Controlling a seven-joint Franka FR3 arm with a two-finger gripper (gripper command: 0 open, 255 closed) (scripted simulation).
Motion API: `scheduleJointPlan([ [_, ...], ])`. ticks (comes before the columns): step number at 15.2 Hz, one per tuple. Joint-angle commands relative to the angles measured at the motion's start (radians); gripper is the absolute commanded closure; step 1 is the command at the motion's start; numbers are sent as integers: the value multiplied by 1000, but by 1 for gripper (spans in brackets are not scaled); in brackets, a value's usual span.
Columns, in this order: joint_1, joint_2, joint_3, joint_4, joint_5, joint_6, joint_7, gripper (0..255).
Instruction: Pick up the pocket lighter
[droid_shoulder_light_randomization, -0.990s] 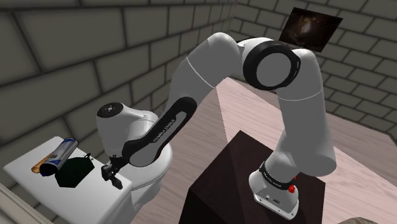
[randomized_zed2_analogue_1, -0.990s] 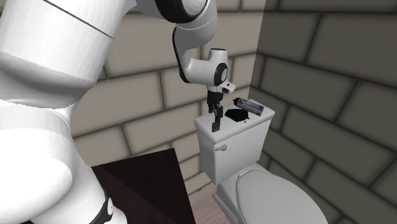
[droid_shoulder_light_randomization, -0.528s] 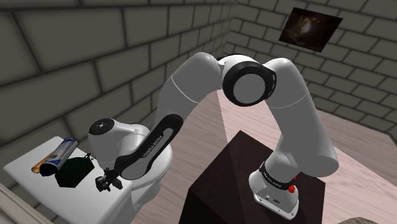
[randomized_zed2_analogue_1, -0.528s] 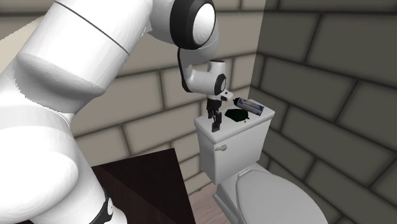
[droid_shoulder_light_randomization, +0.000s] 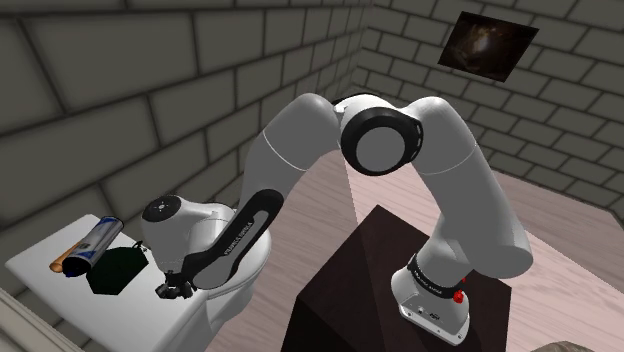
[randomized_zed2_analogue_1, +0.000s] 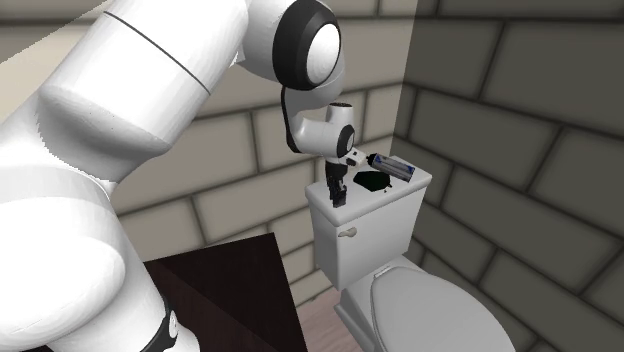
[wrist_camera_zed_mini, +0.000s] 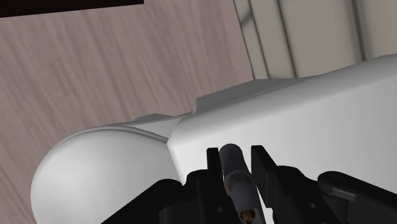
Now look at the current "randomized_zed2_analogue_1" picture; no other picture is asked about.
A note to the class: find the white toilet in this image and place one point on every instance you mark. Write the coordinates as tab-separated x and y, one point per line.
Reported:
390	273

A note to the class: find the black flat object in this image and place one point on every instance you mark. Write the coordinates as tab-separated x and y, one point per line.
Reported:
371	180

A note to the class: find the dark brown robot stand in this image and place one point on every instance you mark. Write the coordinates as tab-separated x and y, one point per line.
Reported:
229	292

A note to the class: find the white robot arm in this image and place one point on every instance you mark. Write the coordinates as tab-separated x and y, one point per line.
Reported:
97	146

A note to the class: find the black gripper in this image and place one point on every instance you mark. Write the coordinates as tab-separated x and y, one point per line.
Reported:
336	172

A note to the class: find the grey spray can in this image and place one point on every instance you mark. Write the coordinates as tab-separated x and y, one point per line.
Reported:
394	166

